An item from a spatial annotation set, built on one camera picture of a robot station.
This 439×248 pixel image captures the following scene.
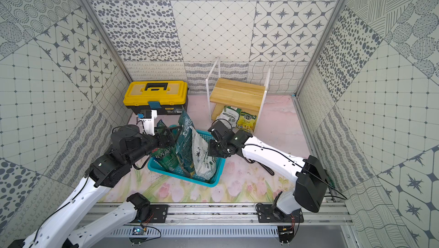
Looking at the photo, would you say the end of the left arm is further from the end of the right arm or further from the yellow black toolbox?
the yellow black toolbox

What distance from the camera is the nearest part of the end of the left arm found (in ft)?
1.92

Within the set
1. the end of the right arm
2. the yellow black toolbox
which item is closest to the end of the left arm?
the end of the right arm
